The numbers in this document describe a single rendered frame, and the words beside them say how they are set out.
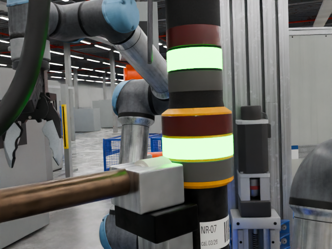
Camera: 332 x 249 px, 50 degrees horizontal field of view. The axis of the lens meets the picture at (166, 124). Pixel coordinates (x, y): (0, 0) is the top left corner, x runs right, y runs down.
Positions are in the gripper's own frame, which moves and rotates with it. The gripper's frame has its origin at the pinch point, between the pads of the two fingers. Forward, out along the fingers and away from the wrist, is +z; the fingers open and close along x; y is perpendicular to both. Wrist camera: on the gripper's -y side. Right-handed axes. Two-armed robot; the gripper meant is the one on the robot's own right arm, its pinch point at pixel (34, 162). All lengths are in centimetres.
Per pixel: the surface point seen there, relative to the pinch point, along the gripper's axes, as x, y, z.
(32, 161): 118, 389, 54
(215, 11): -26, -52, -16
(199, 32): -25, -52, -14
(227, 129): -27, -52, -9
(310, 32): -121, 129, -48
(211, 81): -26, -52, -12
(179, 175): -24, -53, -6
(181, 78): -24, -52, -12
